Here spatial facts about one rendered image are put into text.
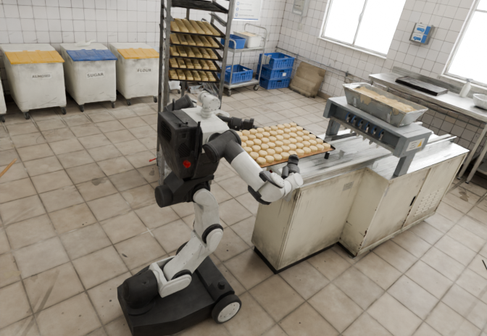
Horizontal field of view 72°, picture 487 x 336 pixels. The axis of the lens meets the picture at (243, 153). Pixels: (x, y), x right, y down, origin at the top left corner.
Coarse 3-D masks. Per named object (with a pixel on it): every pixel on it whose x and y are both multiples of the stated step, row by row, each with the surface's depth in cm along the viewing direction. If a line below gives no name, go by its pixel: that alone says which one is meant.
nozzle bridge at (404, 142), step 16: (336, 112) 275; (352, 112) 252; (336, 128) 290; (352, 128) 259; (384, 128) 233; (400, 128) 233; (416, 128) 238; (384, 144) 239; (400, 144) 225; (416, 144) 233; (400, 160) 238
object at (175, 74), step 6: (168, 72) 281; (174, 72) 277; (180, 72) 280; (186, 72) 282; (192, 72) 287; (198, 72) 294; (204, 72) 297; (210, 72) 292; (174, 78) 267; (180, 78) 269; (186, 78) 275; (192, 78) 271; (198, 78) 273; (204, 78) 275; (210, 78) 278
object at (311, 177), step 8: (440, 136) 311; (448, 136) 315; (384, 152) 262; (360, 160) 244; (368, 160) 248; (328, 168) 226; (336, 168) 228; (344, 168) 234; (352, 168) 240; (304, 176) 213; (312, 176) 215; (320, 176) 221; (328, 176) 227; (304, 184) 214
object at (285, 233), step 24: (312, 168) 236; (360, 168) 246; (312, 192) 223; (336, 192) 241; (264, 216) 249; (288, 216) 225; (312, 216) 238; (336, 216) 260; (264, 240) 254; (288, 240) 236; (312, 240) 257; (336, 240) 283; (288, 264) 254
